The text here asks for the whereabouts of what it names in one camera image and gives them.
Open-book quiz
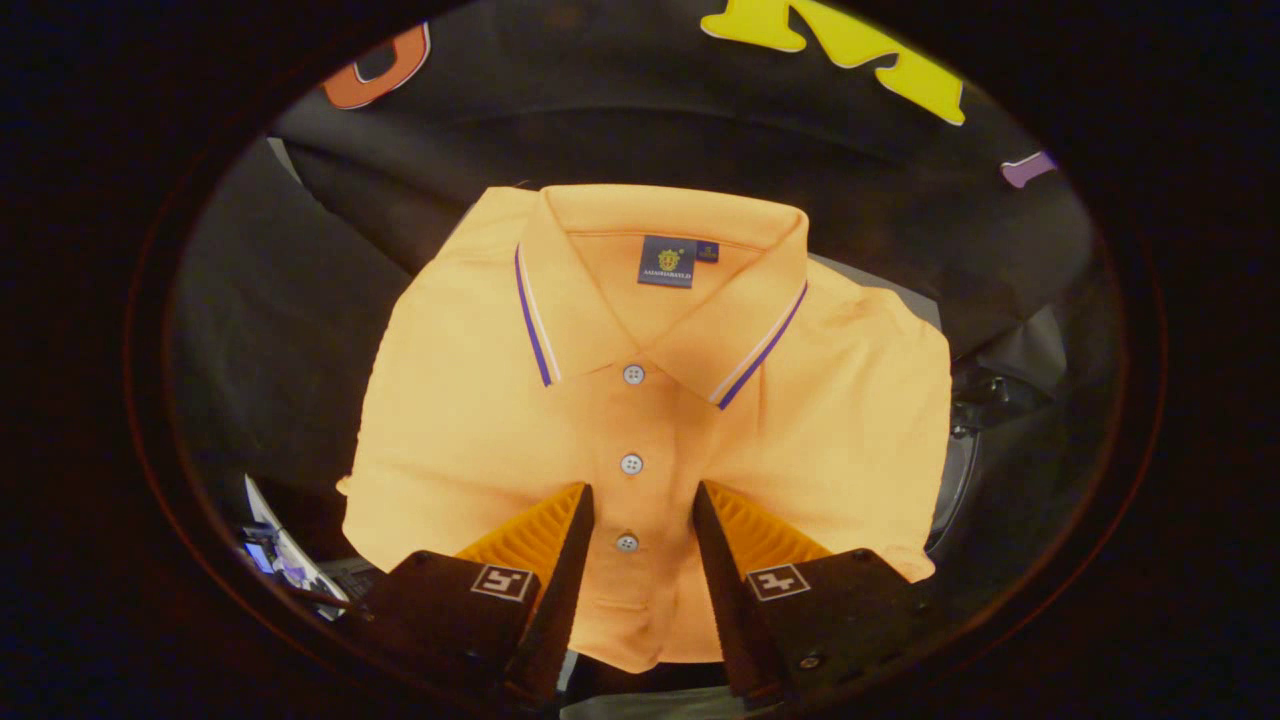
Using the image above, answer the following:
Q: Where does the orange polo shirt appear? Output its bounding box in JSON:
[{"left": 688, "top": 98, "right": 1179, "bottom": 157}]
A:
[{"left": 336, "top": 183, "right": 953, "bottom": 674}]

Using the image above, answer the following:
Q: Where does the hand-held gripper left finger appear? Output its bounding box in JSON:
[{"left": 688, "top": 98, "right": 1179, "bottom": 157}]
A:
[{"left": 355, "top": 482, "right": 596, "bottom": 713}]

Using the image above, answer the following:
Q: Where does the grey cabinet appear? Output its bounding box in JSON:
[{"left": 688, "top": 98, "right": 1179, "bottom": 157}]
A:
[{"left": 560, "top": 255, "right": 946, "bottom": 720}]

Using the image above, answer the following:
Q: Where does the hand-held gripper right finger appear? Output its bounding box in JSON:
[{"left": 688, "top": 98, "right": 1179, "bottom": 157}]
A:
[{"left": 690, "top": 480, "right": 936, "bottom": 713}]

